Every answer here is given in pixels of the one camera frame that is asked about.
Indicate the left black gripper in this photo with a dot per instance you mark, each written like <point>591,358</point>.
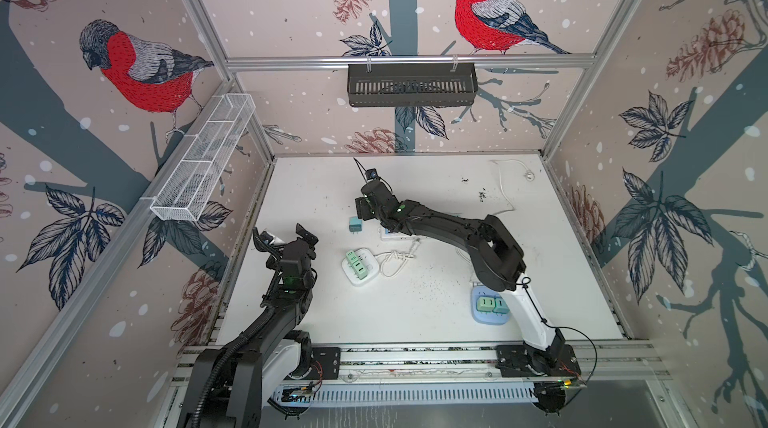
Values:
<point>306,237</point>

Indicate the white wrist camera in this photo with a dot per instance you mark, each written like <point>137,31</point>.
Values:
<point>371,176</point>
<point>271,240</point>

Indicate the teal charger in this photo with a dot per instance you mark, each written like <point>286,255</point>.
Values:
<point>500,307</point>
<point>485,304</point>

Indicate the long white power strip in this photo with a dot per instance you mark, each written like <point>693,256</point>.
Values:
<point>389,236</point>

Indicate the green charger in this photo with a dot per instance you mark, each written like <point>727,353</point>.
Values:
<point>355,225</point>

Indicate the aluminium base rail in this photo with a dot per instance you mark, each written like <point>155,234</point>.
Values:
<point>474,362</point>

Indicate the black wall basket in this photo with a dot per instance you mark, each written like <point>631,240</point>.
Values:
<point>437,85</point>

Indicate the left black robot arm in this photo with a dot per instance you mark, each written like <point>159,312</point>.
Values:
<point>229,385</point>

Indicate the blue square socket cube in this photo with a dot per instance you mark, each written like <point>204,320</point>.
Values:
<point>486,318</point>

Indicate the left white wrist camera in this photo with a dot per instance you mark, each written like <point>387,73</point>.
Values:
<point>271,240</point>

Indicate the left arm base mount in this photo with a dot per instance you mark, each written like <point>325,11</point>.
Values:
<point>324,364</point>

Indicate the white wire mesh basket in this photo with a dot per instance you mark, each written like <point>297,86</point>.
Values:
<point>193,180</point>

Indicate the white square socket cube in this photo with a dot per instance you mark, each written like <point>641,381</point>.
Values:
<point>370,262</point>

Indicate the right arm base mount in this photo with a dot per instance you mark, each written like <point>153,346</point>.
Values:
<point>520,360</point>

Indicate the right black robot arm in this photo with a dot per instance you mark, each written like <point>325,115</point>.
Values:
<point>495,256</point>

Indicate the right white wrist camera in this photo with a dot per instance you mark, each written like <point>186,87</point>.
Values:
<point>371,176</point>

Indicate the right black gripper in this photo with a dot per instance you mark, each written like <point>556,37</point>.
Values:
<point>363,206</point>

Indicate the light green charger plug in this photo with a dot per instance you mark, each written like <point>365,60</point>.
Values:
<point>359,269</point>

